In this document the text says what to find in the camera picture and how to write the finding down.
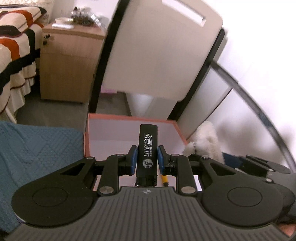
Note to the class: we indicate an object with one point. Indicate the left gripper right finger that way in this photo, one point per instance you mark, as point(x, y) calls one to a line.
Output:
point(188, 184)

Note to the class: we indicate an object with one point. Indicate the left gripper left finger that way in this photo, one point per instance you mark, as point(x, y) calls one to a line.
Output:
point(68, 194)

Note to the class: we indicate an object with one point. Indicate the white plush toy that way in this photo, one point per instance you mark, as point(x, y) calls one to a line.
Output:
point(204, 142)

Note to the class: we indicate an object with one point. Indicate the yellow handled screwdriver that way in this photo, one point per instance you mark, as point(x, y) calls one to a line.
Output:
point(165, 181)

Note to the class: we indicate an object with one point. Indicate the black lighter with white print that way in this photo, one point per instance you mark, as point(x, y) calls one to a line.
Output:
point(147, 156)

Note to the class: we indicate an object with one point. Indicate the person's right hand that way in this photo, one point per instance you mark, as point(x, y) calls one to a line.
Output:
point(288, 228)

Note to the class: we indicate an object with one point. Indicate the blue quilted sofa cover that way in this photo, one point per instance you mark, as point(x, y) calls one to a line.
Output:
point(29, 153)

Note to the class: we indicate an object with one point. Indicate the pink paper bag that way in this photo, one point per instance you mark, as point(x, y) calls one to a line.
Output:
point(108, 91)

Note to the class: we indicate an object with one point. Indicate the wooden bedside drawer cabinet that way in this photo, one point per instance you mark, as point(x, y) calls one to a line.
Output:
point(68, 62)

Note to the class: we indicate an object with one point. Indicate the white remote control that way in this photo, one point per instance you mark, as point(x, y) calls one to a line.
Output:
point(62, 26)

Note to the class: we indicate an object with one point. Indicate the striped cream orange black blanket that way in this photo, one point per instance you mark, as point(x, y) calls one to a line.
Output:
point(21, 40)

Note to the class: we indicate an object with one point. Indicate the white bowl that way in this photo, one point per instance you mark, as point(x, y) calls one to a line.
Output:
point(64, 20)

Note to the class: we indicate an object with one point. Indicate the clutter pile on cabinet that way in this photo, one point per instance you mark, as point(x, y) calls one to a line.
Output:
point(85, 17)

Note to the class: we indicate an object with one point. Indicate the white quilted headboard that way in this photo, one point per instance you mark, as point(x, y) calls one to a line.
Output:
point(48, 6)

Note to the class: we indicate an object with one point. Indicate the dark curved metal rail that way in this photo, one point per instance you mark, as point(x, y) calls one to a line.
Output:
point(258, 111)

